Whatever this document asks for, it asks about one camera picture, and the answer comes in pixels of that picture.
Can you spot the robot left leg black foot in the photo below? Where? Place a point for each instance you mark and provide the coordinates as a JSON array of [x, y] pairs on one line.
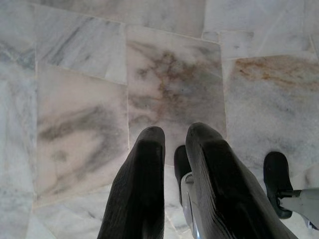
[[180, 161]]

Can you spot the robot leg black foot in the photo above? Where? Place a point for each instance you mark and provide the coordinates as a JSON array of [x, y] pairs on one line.
[[276, 174], [180, 161]]

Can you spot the robot right leg black foot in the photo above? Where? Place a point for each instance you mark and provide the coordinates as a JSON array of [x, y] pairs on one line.
[[276, 174]]

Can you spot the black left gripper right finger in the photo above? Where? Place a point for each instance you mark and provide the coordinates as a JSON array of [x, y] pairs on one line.
[[224, 194]]

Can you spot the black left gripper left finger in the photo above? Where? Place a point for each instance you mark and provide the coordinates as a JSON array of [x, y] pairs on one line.
[[139, 189]]

